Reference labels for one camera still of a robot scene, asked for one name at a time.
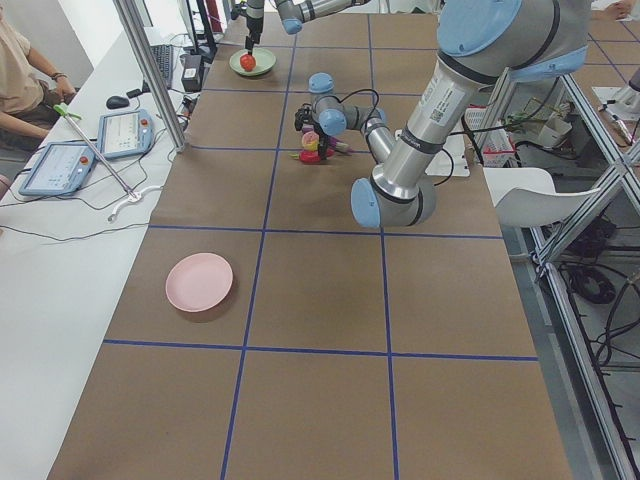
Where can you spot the black computer mouse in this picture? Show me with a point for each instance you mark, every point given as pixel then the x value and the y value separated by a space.
pixel 117 102

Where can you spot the aluminium frame post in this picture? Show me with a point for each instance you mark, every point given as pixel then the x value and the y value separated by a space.
pixel 135 31

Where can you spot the near teach pendant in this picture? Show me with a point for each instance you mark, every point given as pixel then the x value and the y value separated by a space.
pixel 61 169

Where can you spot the white chair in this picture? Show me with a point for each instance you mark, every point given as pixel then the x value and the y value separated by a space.
pixel 527 197

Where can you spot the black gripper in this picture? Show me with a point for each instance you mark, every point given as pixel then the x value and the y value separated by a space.
pixel 254 25
pixel 323 145

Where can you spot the seated person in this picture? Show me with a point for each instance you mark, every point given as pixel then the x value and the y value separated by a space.
pixel 30 88

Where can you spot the white plastic basket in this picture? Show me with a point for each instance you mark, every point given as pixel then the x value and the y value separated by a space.
pixel 496 147

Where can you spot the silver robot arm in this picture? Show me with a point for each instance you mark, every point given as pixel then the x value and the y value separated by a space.
pixel 292 15
pixel 477 40

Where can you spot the teach pendant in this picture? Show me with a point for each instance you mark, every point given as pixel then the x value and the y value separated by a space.
pixel 61 169
pixel 125 134

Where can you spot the peach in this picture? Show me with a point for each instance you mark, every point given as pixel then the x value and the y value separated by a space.
pixel 310 141

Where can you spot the far teach pendant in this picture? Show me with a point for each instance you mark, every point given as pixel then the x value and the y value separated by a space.
pixel 125 134

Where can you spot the purple eggplant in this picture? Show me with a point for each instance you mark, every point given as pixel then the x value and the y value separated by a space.
pixel 342 148

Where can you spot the red pomegranate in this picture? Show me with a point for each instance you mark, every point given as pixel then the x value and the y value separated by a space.
pixel 247 62

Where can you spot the pink plate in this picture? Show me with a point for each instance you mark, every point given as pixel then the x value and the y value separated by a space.
pixel 199 282

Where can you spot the green plate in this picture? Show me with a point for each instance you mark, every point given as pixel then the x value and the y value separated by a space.
pixel 259 62

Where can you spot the red chili pepper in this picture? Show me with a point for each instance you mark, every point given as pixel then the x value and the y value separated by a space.
pixel 307 157

